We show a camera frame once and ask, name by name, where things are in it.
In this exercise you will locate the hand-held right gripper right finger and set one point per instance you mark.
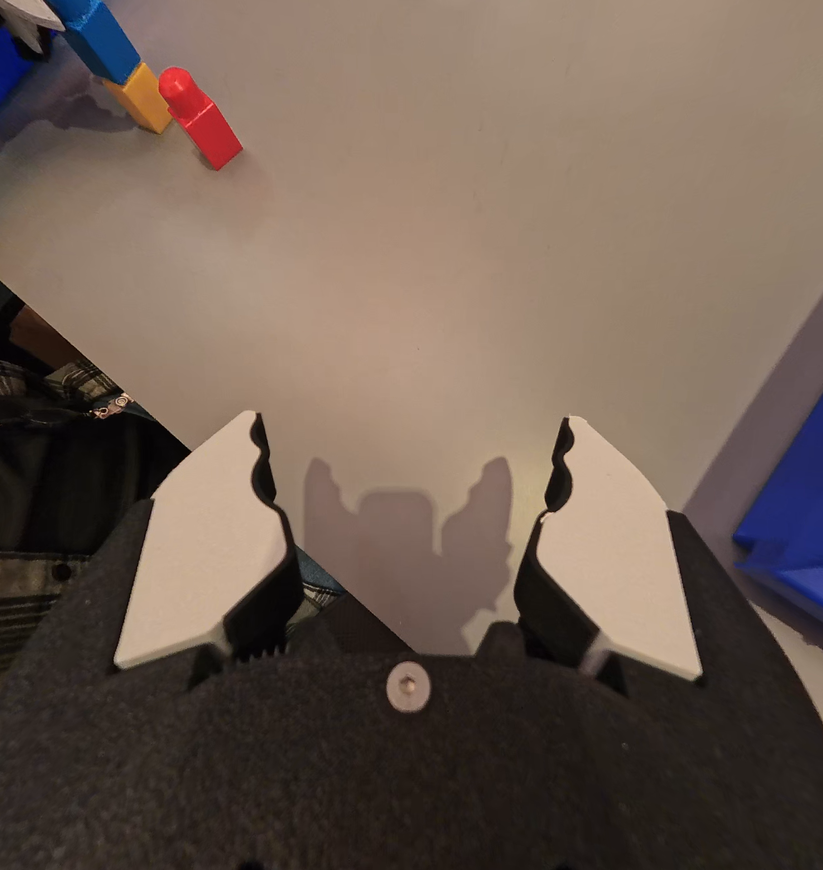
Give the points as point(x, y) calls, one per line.
point(615, 564)

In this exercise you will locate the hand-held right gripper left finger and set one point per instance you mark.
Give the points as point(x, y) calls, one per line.
point(194, 557)

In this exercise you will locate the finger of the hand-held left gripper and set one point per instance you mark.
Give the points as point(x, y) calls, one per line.
point(31, 12)

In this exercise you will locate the red mega block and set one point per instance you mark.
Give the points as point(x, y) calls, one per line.
point(211, 136)

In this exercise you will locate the yellow mega block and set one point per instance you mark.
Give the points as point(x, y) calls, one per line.
point(143, 102)

